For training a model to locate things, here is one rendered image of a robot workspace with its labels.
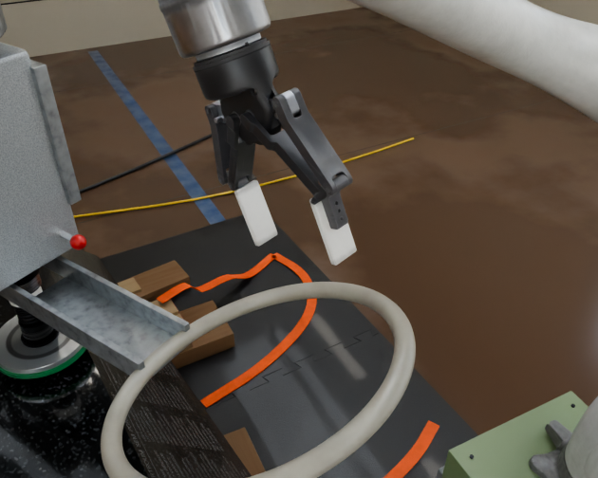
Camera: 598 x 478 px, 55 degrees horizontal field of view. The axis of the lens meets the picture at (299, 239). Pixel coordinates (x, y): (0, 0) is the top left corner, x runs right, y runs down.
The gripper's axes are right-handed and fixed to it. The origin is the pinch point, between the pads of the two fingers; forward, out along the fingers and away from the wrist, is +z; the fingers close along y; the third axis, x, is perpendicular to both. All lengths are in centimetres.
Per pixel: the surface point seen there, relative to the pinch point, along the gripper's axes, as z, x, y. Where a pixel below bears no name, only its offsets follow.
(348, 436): 24.6, 3.5, -0.9
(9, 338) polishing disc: 26, 25, 96
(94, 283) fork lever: 15, 8, 68
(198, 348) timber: 93, -33, 161
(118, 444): 24.9, 22.7, 28.1
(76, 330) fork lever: 18, 17, 57
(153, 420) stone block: 52, 10, 71
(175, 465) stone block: 56, 13, 58
